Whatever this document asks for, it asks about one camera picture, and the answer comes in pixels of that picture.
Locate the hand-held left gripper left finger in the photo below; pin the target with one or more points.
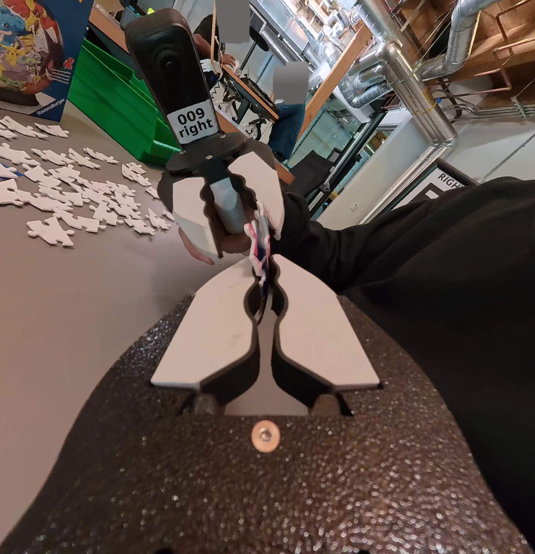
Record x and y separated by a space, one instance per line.
206 337

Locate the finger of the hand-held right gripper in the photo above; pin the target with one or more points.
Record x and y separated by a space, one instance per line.
263 186
191 207

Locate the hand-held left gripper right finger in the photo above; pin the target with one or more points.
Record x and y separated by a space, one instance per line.
323 337

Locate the person's right forearm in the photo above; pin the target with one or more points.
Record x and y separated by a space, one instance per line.
380 242

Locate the pile of white puzzle pieces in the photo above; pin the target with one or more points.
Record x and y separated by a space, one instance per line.
77 190

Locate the blue puzzle ball box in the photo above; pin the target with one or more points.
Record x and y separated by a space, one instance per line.
29 52

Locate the person's right hand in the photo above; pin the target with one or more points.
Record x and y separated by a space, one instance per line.
202 256

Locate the black chair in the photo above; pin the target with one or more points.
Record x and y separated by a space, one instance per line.
313 177

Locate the stacked green plastic bins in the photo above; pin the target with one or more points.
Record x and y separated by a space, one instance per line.
111 95

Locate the wooden background desk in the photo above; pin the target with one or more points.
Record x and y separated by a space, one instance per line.
250 93

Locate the black round stand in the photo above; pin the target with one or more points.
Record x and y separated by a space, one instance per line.
258 43

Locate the glass partition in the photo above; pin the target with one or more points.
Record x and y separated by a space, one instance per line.
358 143

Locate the black and white sign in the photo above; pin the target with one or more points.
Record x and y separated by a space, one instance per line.
440 186

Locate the long silver ventilation pipe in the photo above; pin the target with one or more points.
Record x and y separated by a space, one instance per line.
406 69

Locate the person's black sweater torso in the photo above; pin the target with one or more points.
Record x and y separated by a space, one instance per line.
501 411

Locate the copper pipe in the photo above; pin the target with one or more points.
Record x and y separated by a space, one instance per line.
503 47

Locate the wooden support post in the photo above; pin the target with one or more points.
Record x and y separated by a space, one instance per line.
336 78

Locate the silver elbow duct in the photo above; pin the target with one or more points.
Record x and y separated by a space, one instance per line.
460 39

